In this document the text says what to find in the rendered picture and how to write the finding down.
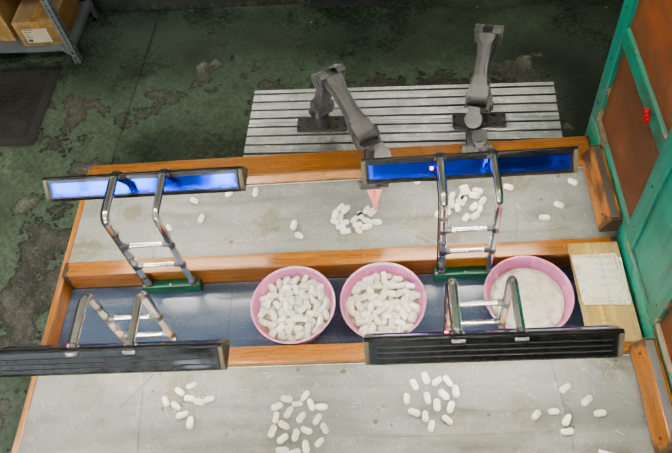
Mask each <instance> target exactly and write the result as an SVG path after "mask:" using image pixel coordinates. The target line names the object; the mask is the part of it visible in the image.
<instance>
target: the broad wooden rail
mask: <svg viewBox="0 0 672 453"><path fill-rule="evenodd" d="M487 144H493V148H490V149H498V151H501V150H518V149H535V148H551V147H568V146H578V148H579V158H578V167H583V165H582V161H581V155H582V154H583V153H584V152H585V151H586V150H587V149H588V148H589V147H590V146H591V143H590V139H589V136H578V137H561V138H545V139H528V140H512V141H495V142H487ZM460 146H466V143H462V144H446V145H429V146H413V147H396V148H388V149H389V150H390V152H391V157H399V156H416V155H433V154H434V152H445V153H446V154H450V153H462V150H460ZM361 158H364V149H363V150H346V151H330V152H316V153H297V154H280V155H264V156H247V157H230V158H214V159H197V160H180V161H163V162H147V163H130V164H113V165H96V166H92V167H91V171H90V175H94V174H110V172H112V171H122V173H128V172H145V171H159V169H162V168H170V170H178V169H195V168H212V167H229V166H244V167H246V168H247V169H248V176H247V185H263V184H280V183H298V182H316V181H334V180H352V179H362V177H361V161H360V160H361Z"/></svg>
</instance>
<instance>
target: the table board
mask: <svg viewBox="0 0 672 453"><path fill-rule="evenodd" d="M84 204H85V200H80V203H79V207H78V210H77V214H76V218H75V221H74V225H73V228H72V232H71V236H70V239H69V243H68V247H67V250H66V254H65V258H64V261H63V265H62V269H61V272H60V276H59V280H58V283H57V287H56V291H55V294H54V298H53V302H52V305H51V309H50V313H49V316H48V320H47V323H46V327H45V331H44V334H43V338H42V342H41V345H58V342H59V338H60V334H61V330H62V326H63V323H64V319H65V315H66V311H67V307H68V303H69V299H70V295H71V292H72V288H71V286H70V285H69V284H68V283H67V282H66V281H65V280H64V279H63V277H62V272H63V269H64V265H65V263H69V260H70V256H71V252H72V249H73V245H74V241H75V237H76V234H77V230H78V226H79V223H80V219H81V215H82V211H83V208H84ZM37 379H38V376H32V378H31V382H30V386H29V389H28V393H27V397H26V400H25V404H24V408H23V411H22V415H21V418H20V422H19V426H18V429H17V433H16V437H15V440H14V444H13V448H12V451H11V453H18V450H19V446H20V442H21V439H22V435H23V431H24V428H25V424H26V420H27V416H28V413H29V409H30V405H31V401H32V398H33V394H34V390H35V387H36V383H37Z"/></svg>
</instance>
